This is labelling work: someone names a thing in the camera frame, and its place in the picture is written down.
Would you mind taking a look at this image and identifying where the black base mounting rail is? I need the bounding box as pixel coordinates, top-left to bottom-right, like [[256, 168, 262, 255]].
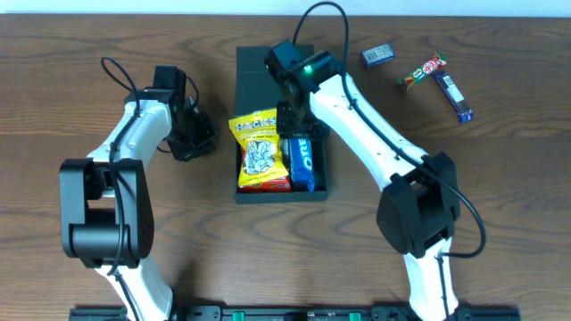
[[69, 304, 522, 321]]

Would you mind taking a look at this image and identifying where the dark green gift box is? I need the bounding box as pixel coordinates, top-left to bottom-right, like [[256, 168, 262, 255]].
[[234, 46, 329, 204]]

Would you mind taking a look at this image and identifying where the yellow Hacks candy bag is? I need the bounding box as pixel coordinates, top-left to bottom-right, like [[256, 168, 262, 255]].
[[228, 108, 288, 186]]

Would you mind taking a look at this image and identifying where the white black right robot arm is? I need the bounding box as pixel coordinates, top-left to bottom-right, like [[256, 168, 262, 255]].
[[264, 46, 459, 320]]

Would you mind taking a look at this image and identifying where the dark blue wafer bar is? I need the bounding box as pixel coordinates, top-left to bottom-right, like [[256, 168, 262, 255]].
[[433, 70, 474, 123]]

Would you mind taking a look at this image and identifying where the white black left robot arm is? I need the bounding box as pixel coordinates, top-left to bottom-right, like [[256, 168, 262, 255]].
[[59, 88, 212, 320]]

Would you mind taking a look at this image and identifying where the red green chocolate bar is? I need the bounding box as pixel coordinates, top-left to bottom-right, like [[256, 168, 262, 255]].
[[397, 52, 448, 90]]

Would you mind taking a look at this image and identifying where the blue Oreo cookie pack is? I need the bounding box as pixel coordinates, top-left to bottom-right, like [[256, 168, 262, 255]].
[[289, 138, 315, 193]]

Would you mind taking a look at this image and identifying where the red snack bag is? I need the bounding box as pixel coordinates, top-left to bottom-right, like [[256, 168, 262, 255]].
[[238, 177, 292, 193]]

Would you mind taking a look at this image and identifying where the small blue candy box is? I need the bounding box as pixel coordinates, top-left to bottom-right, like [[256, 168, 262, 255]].
[[360, 43, 395, 68]]

